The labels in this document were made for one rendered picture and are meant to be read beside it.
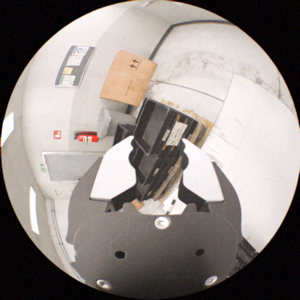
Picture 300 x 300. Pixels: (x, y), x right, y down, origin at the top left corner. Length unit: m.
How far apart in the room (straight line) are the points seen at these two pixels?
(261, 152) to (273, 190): 0.16
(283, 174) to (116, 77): 2.26
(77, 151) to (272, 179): 2.88
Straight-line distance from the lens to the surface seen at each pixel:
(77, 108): 2.27
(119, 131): 1.42
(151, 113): 1.01
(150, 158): 1.14
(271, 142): 0.43
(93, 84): 2.21
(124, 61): 2.16
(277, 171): 0.45
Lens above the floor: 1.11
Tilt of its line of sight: 40 degrees down
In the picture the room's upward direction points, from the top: 89 degrees counter-clockwise
